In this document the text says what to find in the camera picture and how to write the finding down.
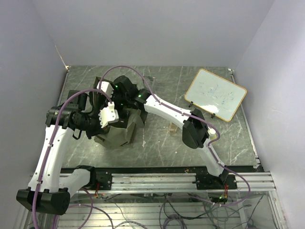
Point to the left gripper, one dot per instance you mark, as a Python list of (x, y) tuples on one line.
[(98, 130)]

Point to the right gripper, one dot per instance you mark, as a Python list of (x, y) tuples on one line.
[(119, 108)]

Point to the olive canvas bag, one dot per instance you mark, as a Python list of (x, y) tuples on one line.
[(121, 133)]

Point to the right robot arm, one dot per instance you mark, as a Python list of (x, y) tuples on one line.
[(194, 128)]

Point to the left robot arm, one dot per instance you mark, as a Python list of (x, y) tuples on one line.
[(47, 191)]

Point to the clear tube with dark label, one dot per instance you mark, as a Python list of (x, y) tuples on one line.
[(150, 80)]

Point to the amber bottle white cap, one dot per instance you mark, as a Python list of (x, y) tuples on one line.
[(172, 128)]

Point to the yellow pump bottle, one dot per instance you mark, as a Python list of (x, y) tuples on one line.
[(212, 134)]

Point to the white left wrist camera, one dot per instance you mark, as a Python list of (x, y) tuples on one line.
[(108, 115)]

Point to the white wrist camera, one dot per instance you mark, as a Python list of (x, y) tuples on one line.
[(106, 87), (108, 115)]

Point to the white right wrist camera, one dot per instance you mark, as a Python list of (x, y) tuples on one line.
[(106, 87)]

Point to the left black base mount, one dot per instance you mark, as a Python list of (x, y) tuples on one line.
[(99, 178)]

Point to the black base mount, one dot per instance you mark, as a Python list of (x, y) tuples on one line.
[(205, 181), (99, 178)]

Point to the aluminium rail frame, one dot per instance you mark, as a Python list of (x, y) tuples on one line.
[(182, 182)]

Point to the small whiteboard yellow frame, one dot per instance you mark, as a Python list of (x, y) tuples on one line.
[(216, 95)]

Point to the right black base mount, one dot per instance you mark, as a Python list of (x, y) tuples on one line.
[(205, 181)]

